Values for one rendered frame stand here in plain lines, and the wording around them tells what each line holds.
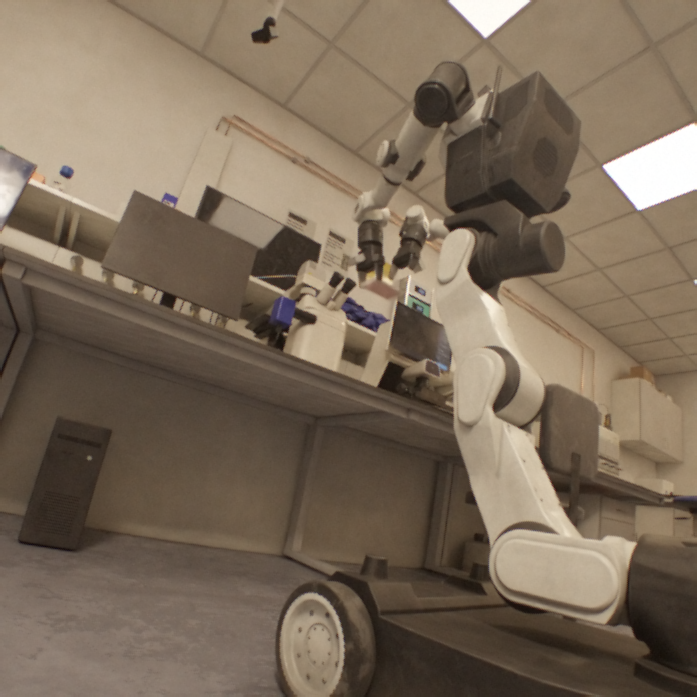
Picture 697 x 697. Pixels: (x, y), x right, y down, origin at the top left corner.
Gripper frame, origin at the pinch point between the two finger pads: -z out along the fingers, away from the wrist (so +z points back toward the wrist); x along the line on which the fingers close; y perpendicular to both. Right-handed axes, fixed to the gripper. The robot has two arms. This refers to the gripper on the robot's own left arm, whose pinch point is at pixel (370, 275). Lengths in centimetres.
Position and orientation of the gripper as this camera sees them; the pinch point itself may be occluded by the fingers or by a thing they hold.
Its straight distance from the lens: 149.5
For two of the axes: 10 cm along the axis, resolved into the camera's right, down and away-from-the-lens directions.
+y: -8.3, -1.2, -5.5
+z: 0.1, -9.8, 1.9
